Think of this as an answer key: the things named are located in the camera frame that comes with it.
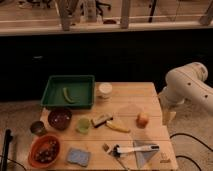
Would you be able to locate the white handled brush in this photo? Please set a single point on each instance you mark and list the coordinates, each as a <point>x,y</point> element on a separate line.
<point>135,149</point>

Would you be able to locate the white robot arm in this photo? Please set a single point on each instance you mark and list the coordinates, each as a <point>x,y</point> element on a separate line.
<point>185,82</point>

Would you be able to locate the orange apple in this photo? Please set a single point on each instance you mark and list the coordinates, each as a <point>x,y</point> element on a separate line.
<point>142,120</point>

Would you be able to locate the black stand at left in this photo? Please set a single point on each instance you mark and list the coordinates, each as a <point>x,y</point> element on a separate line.
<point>5,150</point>

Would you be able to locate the white paper cup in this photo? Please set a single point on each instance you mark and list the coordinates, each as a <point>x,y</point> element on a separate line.
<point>104,90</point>

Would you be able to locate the orange bowl with food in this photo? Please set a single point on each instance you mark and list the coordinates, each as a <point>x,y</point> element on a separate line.
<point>44,151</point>

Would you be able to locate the green plastic tray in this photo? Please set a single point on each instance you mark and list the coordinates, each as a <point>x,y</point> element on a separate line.
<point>80,89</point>

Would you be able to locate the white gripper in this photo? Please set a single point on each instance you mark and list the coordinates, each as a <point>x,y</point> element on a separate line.
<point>168,114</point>

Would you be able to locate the dark eraser block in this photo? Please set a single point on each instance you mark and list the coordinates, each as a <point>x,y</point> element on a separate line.
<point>101,119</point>

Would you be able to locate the grey cloth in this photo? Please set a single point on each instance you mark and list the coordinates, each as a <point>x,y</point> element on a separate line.
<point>143,157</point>

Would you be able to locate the small green cup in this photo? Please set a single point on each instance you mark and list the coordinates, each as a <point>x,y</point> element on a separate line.
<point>83,125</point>

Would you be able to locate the metal can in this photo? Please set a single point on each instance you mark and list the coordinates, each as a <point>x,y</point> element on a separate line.
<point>38,128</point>

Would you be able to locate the green pepper in tray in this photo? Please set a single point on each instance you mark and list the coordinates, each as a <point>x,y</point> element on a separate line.
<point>67,97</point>

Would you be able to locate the dark red bowl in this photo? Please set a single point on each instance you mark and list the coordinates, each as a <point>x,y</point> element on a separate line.
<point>60,118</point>

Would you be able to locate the yellow banana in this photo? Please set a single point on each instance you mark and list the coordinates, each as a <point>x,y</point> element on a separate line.
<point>115,127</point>

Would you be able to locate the blue sponge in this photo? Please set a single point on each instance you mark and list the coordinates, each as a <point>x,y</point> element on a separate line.
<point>79,157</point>

